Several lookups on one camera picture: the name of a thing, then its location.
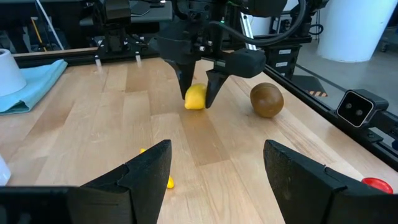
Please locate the black equipment box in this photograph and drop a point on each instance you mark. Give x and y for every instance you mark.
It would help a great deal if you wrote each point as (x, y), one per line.
(284, 62)

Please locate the dark grey side table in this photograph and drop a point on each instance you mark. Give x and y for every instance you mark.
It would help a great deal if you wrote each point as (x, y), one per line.
(152, 14)

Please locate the white round column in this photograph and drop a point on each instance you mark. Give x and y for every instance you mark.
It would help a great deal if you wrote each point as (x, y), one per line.
(357, 28)

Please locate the yellow toy lemon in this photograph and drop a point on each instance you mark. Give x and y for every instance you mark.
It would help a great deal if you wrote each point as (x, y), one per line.
(196, 98)

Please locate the teal cloth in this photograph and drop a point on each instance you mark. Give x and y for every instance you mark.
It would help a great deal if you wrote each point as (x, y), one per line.
(34, 84)

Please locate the yellow toy banana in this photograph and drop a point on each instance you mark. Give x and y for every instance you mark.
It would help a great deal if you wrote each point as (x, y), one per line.
(170, 183)

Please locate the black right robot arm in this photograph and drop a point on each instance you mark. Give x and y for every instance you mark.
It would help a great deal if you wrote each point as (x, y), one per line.
(116, 34)

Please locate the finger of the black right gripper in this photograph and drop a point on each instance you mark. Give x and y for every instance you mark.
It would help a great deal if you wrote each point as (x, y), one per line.
(214, 84)
(186, 74)

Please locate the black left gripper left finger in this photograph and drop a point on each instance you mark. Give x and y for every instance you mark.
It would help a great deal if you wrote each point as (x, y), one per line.
(140, 193)

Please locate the brown toy kiwi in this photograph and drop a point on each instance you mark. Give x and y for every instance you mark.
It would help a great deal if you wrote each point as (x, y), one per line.
(266, 100)

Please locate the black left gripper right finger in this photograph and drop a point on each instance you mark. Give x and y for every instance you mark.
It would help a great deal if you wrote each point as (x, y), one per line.
(298, 186)

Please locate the snake plant in white pot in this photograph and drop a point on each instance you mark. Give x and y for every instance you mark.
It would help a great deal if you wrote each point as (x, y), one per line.
(11, 74)

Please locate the thin white rod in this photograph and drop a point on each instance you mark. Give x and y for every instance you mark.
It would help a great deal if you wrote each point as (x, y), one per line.
(49, 25)

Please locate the black table-level camera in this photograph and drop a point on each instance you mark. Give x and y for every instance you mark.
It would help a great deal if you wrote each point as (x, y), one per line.
(354, 109)

